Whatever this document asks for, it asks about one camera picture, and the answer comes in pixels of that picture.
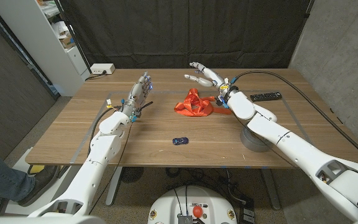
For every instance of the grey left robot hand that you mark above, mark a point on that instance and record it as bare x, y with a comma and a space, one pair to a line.
136, 93

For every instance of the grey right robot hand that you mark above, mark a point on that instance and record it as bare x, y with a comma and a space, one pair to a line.
211, 77

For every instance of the orange satin ribbon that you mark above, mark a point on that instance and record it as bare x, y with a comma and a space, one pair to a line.
194, 105

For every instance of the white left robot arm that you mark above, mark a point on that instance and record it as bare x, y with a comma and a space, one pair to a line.
102, 149

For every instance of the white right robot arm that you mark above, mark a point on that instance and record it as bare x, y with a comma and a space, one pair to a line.
291, 146

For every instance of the small blue toy car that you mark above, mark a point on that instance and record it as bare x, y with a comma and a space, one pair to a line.
180, 141

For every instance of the white power outlet box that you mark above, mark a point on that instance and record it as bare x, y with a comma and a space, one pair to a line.
102, 68

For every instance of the black fabric curtain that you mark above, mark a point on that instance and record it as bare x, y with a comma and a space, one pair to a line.
185, 31

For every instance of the black remote control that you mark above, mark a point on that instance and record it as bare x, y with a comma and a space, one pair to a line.
266, 96

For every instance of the cardboard box with blue tape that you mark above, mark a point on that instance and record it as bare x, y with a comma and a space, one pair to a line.
67, 42

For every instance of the black stand pole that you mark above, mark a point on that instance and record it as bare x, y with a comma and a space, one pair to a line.
73, 34

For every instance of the grey table leg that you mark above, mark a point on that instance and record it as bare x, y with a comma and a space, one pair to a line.
113, 186
271, 189

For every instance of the white shelf cabinet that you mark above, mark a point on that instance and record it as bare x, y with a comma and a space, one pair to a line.
42, 46

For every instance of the white robot torso base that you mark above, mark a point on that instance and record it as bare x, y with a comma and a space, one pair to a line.
169, 205

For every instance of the red emergency stop button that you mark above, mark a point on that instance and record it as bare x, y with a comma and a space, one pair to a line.
197, 211

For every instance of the dark brown shoe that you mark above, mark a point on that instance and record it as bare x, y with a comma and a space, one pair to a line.
39, 186

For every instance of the black floor power strip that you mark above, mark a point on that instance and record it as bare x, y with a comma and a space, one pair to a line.
247, 214

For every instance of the grey duct tape roll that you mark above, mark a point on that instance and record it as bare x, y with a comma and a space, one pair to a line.
250, 143

